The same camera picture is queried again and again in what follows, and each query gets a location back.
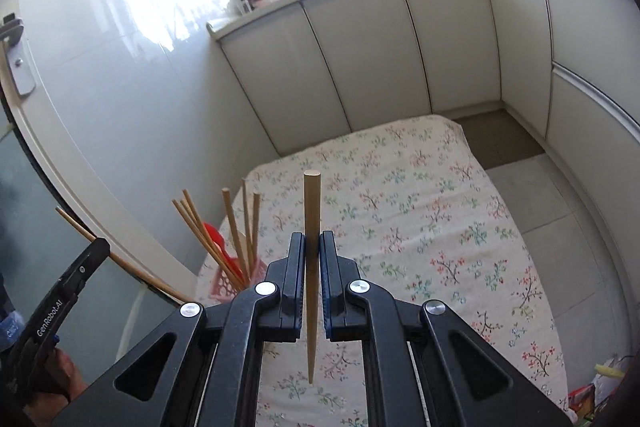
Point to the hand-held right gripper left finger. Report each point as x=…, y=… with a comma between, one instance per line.
x=301, y=287

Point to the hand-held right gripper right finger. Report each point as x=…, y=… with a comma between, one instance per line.
x=325, y=287

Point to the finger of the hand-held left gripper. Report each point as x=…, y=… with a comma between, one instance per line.
x=87, y=264

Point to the round bamboo chopstick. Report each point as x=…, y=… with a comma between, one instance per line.
x=145, y=276
x=312, y=207

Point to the pink perforated plastic basket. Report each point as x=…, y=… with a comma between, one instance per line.
x=222, y=289

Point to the bunch of wooden chopsticks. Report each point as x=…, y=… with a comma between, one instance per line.
x=231, y=227

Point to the red plastic spoon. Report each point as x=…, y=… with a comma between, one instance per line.
x=215, y=237

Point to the person's left hand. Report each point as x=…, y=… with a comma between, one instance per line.
x=65, y=377

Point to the floral tablecloth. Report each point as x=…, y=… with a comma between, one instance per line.
x=400, y=232

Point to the brown floor mat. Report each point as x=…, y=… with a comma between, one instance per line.
x=500, y=139

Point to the white kitchen cabinets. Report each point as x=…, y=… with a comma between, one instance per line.
x=375, y=57

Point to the red packet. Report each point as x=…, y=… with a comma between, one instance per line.
x=582, y=399

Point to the yellow plastic bag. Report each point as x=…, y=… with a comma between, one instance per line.
x=611, y=371

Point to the glass door with pale frame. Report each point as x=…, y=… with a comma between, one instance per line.
x=65, y=177

